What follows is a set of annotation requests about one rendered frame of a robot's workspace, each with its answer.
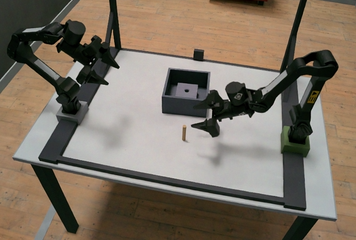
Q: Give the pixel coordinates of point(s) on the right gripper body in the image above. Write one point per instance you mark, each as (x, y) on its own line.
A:
(86, 70)

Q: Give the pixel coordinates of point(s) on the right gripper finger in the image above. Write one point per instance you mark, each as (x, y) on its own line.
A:
(95, 78)
(108, 59)

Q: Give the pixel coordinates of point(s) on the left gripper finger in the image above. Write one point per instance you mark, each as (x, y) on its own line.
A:
(201, 125)
(202, 105)

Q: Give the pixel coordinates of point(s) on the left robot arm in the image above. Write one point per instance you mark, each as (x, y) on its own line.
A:
(324, 68)

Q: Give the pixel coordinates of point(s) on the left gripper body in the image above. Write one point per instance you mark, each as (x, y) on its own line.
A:
(212, 124)

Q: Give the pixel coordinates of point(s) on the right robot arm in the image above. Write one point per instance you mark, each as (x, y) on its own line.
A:
(71, 33)

